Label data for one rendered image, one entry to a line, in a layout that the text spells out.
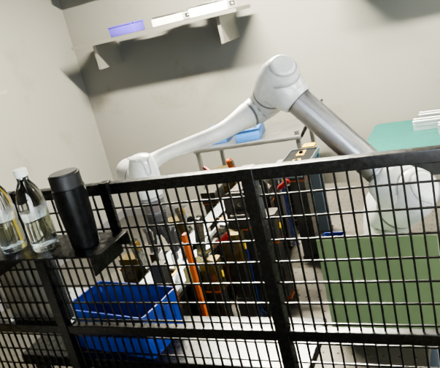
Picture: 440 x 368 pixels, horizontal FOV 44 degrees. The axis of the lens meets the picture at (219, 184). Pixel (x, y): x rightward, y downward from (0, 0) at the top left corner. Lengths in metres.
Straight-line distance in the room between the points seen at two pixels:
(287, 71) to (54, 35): 4.02
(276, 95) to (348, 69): 2.86
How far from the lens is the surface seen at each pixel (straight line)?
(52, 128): 5.40
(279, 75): 1.89
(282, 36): 4.85
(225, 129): 2.02
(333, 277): 1.96
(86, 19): 5.71
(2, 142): 4.96
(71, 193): 1.23
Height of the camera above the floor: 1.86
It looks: 17 degrees down
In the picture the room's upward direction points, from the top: 14 degrees counter-clockwise
